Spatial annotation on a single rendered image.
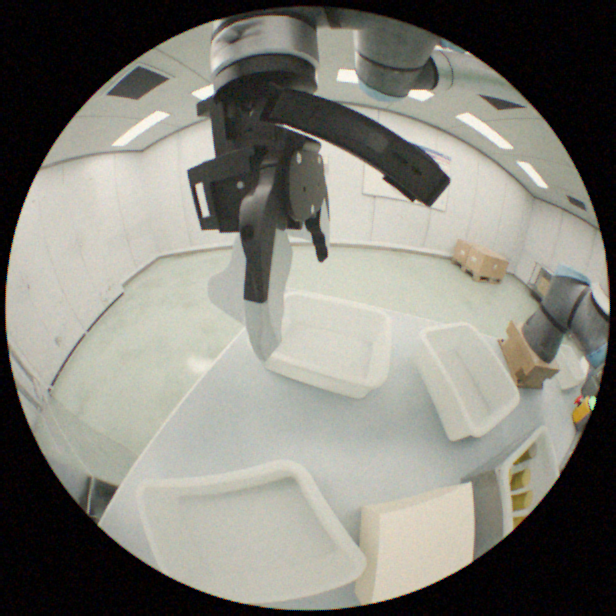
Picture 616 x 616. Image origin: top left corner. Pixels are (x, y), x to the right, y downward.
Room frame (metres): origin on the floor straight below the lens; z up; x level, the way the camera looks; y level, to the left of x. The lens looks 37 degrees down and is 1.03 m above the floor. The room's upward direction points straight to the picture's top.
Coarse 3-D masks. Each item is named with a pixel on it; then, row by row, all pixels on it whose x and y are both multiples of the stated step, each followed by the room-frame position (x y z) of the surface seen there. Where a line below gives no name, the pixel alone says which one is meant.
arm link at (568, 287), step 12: (564, 264) 0.13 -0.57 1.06; (552, 276) 0.16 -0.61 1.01; (564, 276) 0.11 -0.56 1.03; (576, 276) 0.08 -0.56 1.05; (552, 288) 0.13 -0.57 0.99; (564, 288) 0.10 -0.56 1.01; (576, 288) 0.07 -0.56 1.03; (588, 288) 0.04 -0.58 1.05; (552, 300) 0.12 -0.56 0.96; (564, 300) 0.08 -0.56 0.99; (576, 300) 0.05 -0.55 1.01; (552, 312) 0.10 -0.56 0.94; (564, 312) 0.07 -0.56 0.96; (564, 324) 0.05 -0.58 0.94
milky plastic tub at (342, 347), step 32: (288, 320) 0.30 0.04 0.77; (320, 320) 0.30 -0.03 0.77; (352, 320) 0.27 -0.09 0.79; (384, 320) 0.24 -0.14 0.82; (288, 352) 0.22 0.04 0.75; (320, 352) 0.22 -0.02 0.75; (352, 352) 0.22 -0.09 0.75; (384, 352) 0.16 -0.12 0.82; (320, 384) 0.14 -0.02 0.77; (352, 384) 0.11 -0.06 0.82
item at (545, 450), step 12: (540, 432) -0.08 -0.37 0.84; (528, 444) -0.07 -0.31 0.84; (540, 444) -0.10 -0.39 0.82; (552, 444) -0.12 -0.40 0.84; (516, 456) -0.07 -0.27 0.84; (540, 456) -0.13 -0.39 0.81; (552, 456) -0.14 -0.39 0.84; (504, 468) -0.07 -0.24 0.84; (516, 468) -0.12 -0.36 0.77; (528, 468) -0.14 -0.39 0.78; (540, 468) -0.15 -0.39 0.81; (552, 468) -0.17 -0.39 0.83; (504, 480) -0.09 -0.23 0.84; (540, 480) -0.18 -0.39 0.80; (552, 480) -0.19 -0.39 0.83; (504, 492) -0.11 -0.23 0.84; (516, 492) -0.17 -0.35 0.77; (540, 492) -0.21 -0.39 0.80; (504, 504) -0.13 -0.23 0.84; (504, 516) -0.15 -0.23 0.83; (516, 516) -0.22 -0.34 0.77; (504, 528) -0.17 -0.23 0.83
